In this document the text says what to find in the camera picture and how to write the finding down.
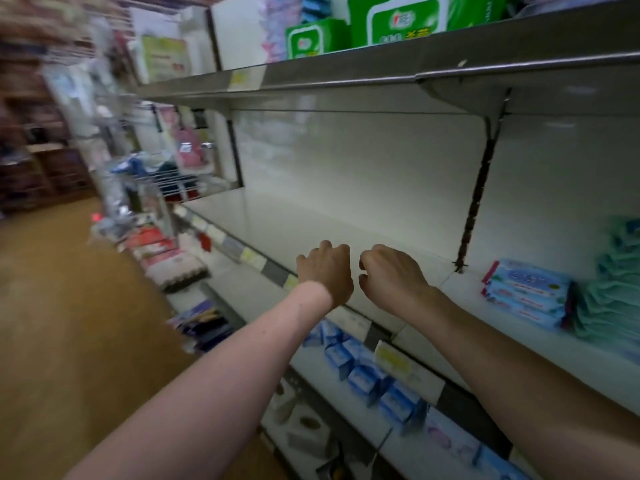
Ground person's left hand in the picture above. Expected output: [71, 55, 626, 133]
[296, 241, 355, 308]

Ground person's right hand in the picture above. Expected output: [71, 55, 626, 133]
[358, 243, 431, 321]

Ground metal store shelving unit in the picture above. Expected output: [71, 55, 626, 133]
[130, 0, 640, 480]

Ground stack of blue wipe packets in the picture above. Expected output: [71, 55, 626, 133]
[482, 289, 569, 331]

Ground stack of blue green packets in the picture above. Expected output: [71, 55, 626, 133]
[573, 217, 640, 366]

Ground person's right forearm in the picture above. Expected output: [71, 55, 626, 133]
[400, 289, 640, 480]

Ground person's left forearm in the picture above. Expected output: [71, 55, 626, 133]
[65, 283, 336, 480]

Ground beige tissue box holder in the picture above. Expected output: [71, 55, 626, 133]
[285, 403, 336, 458]

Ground dark plastic bags bundle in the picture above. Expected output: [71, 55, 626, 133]
[168, 299, 236, 354]

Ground white textured pack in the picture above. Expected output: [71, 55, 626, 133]
[145, 253, 211, 291]

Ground red mesh bag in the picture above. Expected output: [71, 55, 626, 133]
[125, 227, 181, 258]

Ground dark blue packaged goods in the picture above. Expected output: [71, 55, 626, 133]
[425, 409, 531, 480]

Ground hanging packaged goods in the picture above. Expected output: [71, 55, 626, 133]
[40, 5, 221, 176]

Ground wire display rack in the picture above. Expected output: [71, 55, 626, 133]
[110, 145, 241, 211]

